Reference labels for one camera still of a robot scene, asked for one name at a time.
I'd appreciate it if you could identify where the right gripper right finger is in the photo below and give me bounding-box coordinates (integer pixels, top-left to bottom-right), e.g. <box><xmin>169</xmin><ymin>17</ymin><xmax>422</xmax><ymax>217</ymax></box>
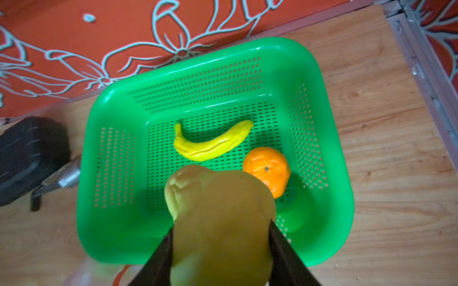
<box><xmin>268</xmin><ymin>221</ymin><xmax>321</xmax><ymax>286</ymax></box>

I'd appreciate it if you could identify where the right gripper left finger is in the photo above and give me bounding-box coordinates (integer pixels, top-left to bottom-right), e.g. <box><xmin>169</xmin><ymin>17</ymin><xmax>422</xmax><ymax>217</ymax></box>
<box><xmin>128</xmin><ymin>228</ymin><xmax>174</xmax><ymax>286</ymax></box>

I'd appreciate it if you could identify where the pink plastic bag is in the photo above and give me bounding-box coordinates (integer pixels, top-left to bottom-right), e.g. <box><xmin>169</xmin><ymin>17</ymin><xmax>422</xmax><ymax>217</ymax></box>
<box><xmin>62</xmin><ymin>257</ymin><xmax>143</xmax><ymax>286</ymax></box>

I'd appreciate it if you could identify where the yellow green pear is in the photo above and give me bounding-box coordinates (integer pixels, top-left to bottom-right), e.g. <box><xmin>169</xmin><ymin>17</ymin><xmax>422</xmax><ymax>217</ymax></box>
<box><xmin>165</xmin><ymin>164</ymin><xmax>276</xmax><ymax>286</ymax></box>

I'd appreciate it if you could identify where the orange tangerine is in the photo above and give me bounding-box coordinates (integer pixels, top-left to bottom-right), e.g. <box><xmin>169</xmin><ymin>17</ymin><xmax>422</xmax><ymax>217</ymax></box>
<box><xmin>242</xmin><ymin>147</ymin><xmax>291</xmax><ymax>199</ymax></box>

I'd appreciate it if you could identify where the yellow banana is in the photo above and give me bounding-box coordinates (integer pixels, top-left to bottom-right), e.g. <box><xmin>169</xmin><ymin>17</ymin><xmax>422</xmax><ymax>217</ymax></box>
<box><xmin>174</xmin><ymin>120</ymin><xmax>254</xmax><ymax>162</ymax></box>

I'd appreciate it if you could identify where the metal wrench tool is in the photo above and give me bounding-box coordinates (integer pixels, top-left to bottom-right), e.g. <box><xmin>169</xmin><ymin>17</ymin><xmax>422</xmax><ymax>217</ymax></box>
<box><xmin>30</xmin><ymin>156</ymin><xmax>82</xmax><ymax>212</ymax></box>

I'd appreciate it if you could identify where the black plastic tool case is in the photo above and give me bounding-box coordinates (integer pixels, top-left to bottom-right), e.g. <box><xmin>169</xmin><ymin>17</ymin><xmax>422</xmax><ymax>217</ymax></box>
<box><xmin>1</xmin><ymin>117</ymin><xmax>70</xmax><ymax>206</ymax></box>

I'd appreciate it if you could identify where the green plastic basket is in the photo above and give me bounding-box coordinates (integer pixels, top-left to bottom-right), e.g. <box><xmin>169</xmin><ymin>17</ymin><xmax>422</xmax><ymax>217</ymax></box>
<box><xmin>76</xmin><ymin>38</ymin><xmax>354</xmax><ymax>266</ymax></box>

